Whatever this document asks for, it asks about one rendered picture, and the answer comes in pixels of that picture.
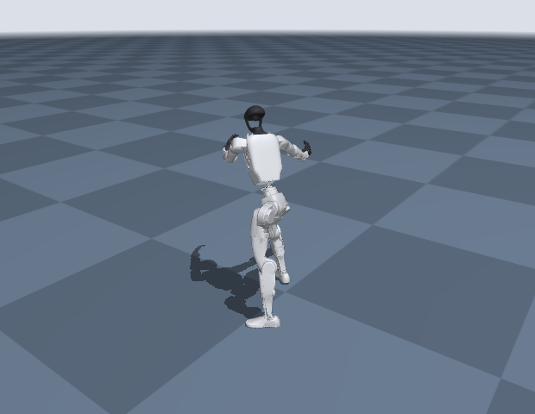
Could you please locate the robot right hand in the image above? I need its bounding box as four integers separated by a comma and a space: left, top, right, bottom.
302, 141, 312, 155

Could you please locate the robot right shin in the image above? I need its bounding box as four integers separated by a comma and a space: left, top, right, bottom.
268, 224, 286, 274

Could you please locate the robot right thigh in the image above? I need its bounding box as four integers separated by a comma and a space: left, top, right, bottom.
267, 201, 291, 239

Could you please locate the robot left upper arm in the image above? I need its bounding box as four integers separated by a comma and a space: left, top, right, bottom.
226, 137, 247, 163

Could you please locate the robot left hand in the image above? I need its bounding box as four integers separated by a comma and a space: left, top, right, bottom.
224, 134, 239, 151

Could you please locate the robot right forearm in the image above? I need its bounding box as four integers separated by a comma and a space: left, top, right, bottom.
293, 144, 309, 161

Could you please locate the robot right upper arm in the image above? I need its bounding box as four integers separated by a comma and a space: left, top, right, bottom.
276, 135, 298, 157

